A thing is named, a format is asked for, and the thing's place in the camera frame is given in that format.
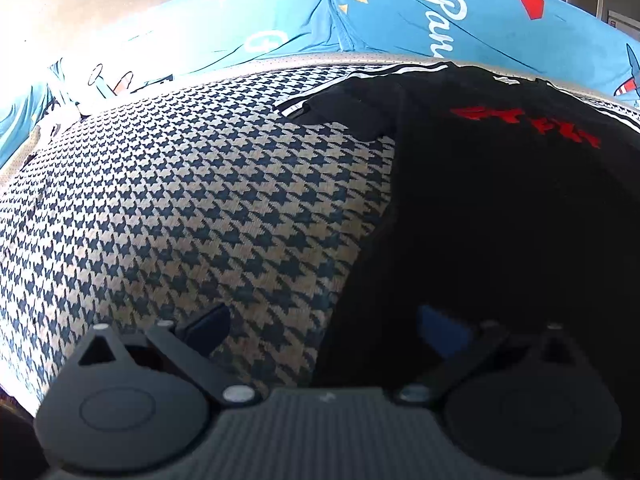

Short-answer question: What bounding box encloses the white chest freezer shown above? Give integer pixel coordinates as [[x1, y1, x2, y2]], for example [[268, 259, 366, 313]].
[[605, 7, 640, 40]]

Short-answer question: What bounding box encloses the black shirt with red print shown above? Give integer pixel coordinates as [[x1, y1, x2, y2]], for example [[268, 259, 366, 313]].
[[275, 60, 640, 411]]

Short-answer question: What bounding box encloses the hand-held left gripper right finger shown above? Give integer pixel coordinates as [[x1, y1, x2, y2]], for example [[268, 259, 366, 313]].
[[395, 304, 582, 408]]

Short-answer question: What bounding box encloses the white lace cloth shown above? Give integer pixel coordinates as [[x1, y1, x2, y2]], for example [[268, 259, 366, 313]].
[[0, 110, 68, 176]]

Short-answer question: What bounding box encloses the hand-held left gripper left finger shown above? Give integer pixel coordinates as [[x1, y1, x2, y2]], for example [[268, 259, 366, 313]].
[[65, 302, 262, 408]]

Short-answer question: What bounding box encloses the houndstooth blanket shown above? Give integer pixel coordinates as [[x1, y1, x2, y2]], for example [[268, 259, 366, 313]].
[[0, 67, 401, 413]]

